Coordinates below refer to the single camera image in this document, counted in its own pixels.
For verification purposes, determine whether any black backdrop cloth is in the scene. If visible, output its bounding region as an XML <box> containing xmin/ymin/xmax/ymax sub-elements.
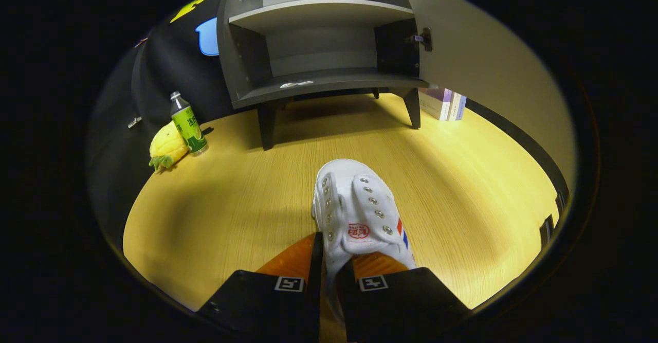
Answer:
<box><xmin>86</xmin><ymin>0</ymin><xmax>242</xmax><ymax>230</ymax></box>

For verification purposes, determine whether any beige shoe cabinet door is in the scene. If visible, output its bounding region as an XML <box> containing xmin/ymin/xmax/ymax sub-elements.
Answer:
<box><xmin>393</xmin><ymin>0</ymin><xmax>577</xmax><ymax>241</ymax></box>

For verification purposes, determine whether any grey shoe cabinet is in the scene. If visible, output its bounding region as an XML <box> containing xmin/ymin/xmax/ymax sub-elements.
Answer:
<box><xmin>216</xmin><ymin>0</ymin><xmax>432</xmax><ymax>151</ymax></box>

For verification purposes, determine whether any black door handle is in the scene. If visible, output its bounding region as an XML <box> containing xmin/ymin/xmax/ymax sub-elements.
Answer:
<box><xmin>538</xmin><ymin>191</ymin><xmax>567</xmax><ymax>237</ymax></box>

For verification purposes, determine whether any yellow pineapple plush toy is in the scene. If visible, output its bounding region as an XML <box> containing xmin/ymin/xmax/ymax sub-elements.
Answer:
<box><xmin>149</xmin><ymin>121</ymin><xmax>190</xmax><ymax>173</ymax></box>

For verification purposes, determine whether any metal door hinge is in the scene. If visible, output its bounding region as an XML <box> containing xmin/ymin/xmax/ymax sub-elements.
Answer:
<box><xmin>410</xmin><ymin>28</ymin><xmax>433</xmax><ymax>52</ymax></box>

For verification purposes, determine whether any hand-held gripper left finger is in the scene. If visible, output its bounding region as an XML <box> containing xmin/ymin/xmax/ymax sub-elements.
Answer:
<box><xmin>196</xmin><ymin>231</ymin><xmax>324</xmax><ymax>343</ymax></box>

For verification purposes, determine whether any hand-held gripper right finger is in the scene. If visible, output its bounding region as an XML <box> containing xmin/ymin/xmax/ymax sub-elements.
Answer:
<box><xmin>337</xmin><ymin>252</ymin><xmax>471</xmax><ymax>343</ymax></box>

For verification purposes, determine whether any white canvas shoe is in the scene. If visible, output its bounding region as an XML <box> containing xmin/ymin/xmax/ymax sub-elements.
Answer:
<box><xmin>311</xmin><ymin>159</ymin><xmax>417</xmax><ymax>328</ymax></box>

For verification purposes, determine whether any green drink bottle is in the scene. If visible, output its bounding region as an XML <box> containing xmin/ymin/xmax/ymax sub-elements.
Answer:
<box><xmin>170</xmin><ymin>91</ymin><xmax>209</xmax><ymax>156</ymax></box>

